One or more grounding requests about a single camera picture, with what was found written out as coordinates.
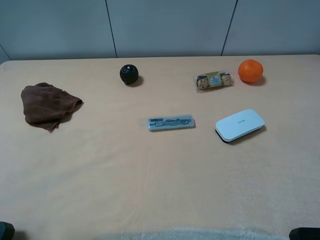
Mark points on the black round ball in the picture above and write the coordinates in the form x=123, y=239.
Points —
x=129, y=74

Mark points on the black object bottom right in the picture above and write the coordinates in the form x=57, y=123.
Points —
x=305, y=233

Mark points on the black object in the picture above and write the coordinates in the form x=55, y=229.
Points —
x=7, y=231
x=305, y=233

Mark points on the black object bottom left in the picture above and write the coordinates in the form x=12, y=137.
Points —
x=7, y=231

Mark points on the grey tool kit case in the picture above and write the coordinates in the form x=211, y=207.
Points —
x=167, y=123

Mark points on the chocolate candy pack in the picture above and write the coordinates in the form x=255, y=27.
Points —
x=213, y=80

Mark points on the white flat case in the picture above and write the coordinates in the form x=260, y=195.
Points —
x=239, y=124

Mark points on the orange fruit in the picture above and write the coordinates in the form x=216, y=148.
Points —
x=250, y=71

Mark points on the brown crumpled cloth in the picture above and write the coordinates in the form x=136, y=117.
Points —
x=46, y=106

